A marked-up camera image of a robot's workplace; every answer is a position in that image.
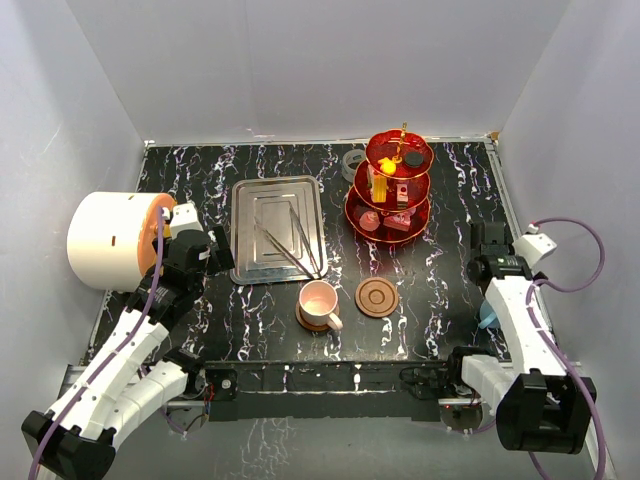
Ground orange fish shaped pastry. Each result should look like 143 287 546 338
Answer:
378 157 397 176

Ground pink ceramic cup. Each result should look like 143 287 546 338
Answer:
298 280 343 330

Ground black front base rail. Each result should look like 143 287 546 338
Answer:
202 360 506 424

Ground silver metal tray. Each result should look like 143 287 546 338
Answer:
231 175 328 285

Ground yellow orange cake piece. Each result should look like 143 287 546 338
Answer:
371 174 387 203

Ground white cylindrical drum container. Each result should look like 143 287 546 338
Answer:
67 192 176 293

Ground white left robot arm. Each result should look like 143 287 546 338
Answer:
21 226 235 479

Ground green striped macaron cake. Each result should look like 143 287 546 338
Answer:
367 165 375 189

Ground brown wooden coaster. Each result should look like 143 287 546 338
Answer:
295 302 342 332
355 277 399 318

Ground brown chocolate layered cake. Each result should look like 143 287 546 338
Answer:
396 183 409 210

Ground blue ceramic cup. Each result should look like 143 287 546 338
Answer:
478 300 500 329

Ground red three-tier cake stand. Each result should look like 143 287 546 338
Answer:
344 125 435 244

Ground red white strawberry cake slice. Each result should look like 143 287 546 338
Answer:
383 209 415 232

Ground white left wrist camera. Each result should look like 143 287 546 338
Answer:
169 201 203 239

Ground silver metal serving tongs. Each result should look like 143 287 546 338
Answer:
254 205 321 280

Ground aluminium frame rail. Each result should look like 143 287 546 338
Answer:
487 134 619 480

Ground pink roll cake top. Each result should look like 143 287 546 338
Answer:
359 210 380 232

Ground clear tape roll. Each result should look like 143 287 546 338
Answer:
341 149 366 183

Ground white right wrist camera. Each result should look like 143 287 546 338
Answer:
512 224 557 267

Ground dark chocolate cookie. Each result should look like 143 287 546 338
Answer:
404 152 424 168

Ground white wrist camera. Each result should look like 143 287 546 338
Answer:
512 224 557 267
169 201 203 239

